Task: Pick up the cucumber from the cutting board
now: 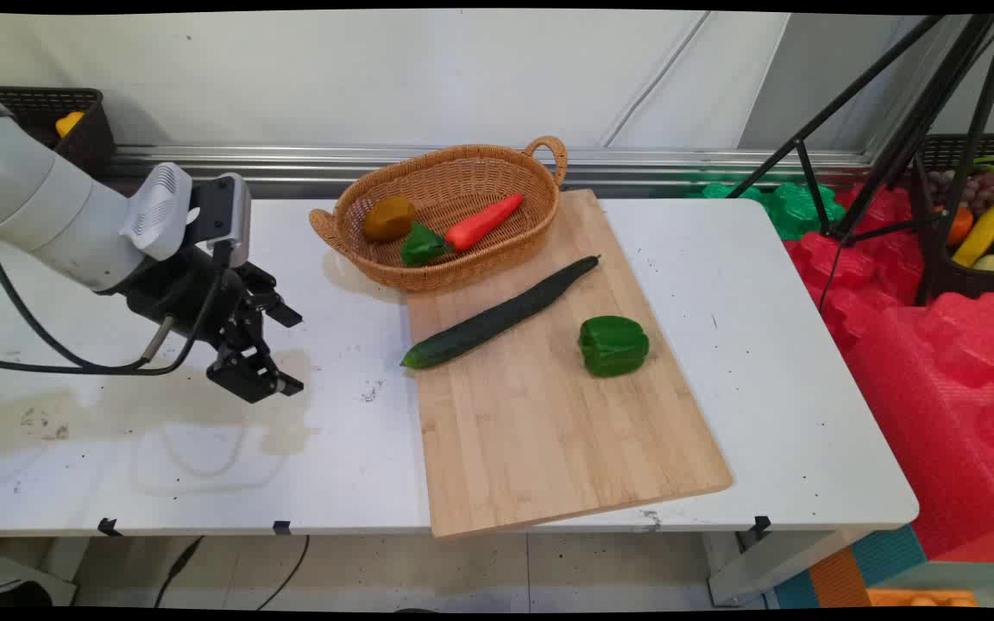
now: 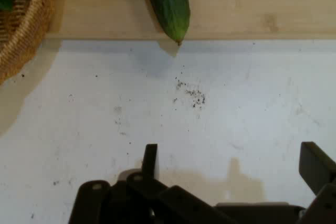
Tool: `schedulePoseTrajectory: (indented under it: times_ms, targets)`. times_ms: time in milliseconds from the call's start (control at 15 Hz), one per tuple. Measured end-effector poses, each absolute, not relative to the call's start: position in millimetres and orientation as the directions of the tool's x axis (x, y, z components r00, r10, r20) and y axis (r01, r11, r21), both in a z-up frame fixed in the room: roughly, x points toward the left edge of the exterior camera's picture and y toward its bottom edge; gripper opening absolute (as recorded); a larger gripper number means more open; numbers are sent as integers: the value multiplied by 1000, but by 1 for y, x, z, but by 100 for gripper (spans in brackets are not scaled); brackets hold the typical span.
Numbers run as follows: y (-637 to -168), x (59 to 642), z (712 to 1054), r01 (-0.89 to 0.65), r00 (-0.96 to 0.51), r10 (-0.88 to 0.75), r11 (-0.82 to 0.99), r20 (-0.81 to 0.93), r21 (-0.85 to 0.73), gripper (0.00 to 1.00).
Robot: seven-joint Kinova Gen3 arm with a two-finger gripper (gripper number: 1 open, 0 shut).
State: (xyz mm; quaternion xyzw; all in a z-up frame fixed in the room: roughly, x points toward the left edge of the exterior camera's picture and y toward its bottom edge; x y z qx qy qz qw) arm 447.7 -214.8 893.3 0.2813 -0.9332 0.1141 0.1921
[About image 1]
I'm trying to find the dark plastic basket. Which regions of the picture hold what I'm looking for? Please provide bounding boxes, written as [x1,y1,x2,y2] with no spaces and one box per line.
[0,85,116,179]

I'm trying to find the purple grapes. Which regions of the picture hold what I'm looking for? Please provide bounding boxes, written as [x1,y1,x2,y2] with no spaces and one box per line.
[927,169,994,218]

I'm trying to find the dark green cucumber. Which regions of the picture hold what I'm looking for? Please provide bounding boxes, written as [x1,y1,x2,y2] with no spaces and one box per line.
[400,254,602,371]

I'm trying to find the green bell pepper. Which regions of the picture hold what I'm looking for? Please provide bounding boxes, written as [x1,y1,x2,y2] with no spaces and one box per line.
[578,316,651,379]

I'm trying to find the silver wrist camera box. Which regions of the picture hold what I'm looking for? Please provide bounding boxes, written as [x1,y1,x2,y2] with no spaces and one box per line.
[188,172,253,268]

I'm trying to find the brown potato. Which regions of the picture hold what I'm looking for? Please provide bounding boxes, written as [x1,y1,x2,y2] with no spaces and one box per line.
[363,196,418,243]

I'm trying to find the black camera tripod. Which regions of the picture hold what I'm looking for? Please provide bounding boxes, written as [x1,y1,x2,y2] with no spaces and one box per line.
[726,13,994,307]

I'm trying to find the woven wicker basket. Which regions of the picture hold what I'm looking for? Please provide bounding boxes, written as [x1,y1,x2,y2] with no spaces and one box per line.
[309,135,569,292]

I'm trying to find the white table leg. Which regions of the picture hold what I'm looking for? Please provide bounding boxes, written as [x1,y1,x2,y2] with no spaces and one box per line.
[704,528,867,608]

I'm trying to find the red foam mat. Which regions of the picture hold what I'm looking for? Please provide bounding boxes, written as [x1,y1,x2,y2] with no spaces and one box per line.
[783,183,994,563]

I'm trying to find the black floor cable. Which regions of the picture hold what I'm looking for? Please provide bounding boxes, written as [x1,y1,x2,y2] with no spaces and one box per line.
[154,535,311,612]

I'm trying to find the bamboo cutting board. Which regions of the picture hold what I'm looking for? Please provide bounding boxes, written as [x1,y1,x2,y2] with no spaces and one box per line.
[403,189,733,540]

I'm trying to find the green foam mat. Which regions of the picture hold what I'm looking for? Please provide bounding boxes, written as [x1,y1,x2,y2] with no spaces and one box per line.
[694,179,847,242]

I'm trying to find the dark fruit basket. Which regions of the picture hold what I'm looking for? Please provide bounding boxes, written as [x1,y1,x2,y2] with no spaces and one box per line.
[909,133,994,303]

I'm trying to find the orange carrot with green top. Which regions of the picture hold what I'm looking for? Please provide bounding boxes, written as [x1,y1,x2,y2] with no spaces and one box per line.
[399,193,525,267]

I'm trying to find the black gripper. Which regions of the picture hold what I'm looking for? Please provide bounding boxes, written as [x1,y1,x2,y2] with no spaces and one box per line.
[124,244,305,405]

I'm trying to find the yellow banana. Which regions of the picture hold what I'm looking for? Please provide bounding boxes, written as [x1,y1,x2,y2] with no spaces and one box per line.
[951,192,994,268]

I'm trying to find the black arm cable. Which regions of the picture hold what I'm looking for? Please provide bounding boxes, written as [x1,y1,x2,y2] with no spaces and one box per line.
[0,226,230,377]

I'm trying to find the orange fruit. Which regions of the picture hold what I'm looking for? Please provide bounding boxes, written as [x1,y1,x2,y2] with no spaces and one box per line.
[944,205,975,248]

